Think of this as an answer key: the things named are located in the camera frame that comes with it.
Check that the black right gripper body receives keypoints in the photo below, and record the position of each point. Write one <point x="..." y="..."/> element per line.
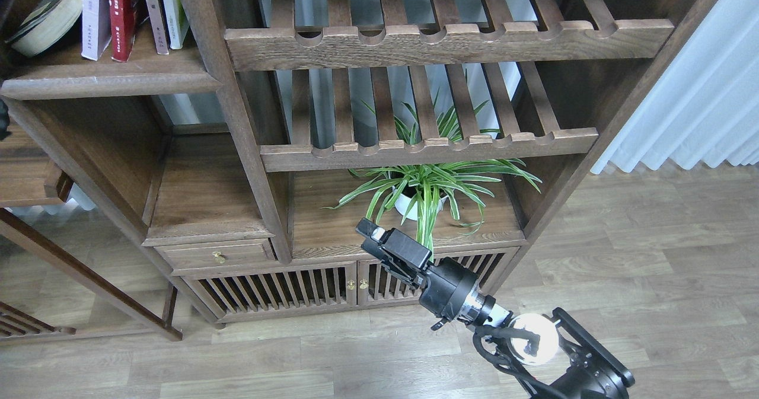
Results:
<point x="448" y="289"/>

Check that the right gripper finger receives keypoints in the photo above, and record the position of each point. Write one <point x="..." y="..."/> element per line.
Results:
<point x="373" y="248"/>
<point x="371" y="231"/>

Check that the pale lilac white book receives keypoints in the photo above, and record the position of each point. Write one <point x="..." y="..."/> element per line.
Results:
<point x="96" y="30"/>

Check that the red rescue guide book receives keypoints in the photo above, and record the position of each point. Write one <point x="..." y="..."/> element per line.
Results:
<point x="125" y="17"/>

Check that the yellow and black thick book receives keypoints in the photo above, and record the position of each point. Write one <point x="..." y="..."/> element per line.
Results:
<point x="49" y="22"/>

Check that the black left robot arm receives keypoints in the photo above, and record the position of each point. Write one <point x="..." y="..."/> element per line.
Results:
<point x="6" y="6"/>

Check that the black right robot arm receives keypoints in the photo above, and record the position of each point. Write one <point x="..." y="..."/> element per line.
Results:
<point x="551" y="357"/>

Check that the white plant pot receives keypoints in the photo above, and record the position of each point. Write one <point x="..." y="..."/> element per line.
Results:
<point x="404" y="206"/>

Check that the green spider plant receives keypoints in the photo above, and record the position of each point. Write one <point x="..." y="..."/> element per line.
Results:
<point x="429" y="186"/>

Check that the brass drawer knob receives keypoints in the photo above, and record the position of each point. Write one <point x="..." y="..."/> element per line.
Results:
<point x="218" y="257"/>

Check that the dark wooden bookshelf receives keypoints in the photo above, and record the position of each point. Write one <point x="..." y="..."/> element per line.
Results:
<point x="242" y="141"/>

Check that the white green upright book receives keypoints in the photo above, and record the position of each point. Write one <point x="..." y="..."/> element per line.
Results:
<point x="177" y="23"/>

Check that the white pleated curtain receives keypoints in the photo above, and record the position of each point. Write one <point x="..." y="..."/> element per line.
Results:
<point x="704" y="108"/>

